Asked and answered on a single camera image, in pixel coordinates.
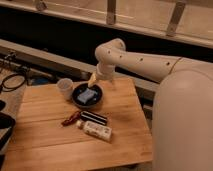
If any blue object on floor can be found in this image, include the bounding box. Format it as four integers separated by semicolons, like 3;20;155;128
31;78;49;86

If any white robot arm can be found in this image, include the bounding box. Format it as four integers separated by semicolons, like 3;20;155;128
89;38;213;171

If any black cable loop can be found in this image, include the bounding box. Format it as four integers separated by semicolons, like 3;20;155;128
0;73;29;94

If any black rectangular box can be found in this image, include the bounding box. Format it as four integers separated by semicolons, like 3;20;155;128
80;111;108;125

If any black round bowl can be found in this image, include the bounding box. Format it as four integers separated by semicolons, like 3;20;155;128
72;83;103;108

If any blue sponge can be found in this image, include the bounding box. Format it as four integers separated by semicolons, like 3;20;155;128
77;88;96;103

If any black object at left edge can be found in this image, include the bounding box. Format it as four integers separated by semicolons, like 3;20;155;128
0;100;16;169

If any white paper cup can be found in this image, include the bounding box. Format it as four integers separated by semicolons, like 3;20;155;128
57;78;73;100

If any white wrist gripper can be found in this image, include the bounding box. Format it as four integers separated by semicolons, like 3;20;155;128
88;63;115;88

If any white bottle lying down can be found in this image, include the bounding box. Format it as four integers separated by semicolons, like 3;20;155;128
76;120;112;141

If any red snack wrapper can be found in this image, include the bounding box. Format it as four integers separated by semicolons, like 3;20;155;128
61;111;80;126

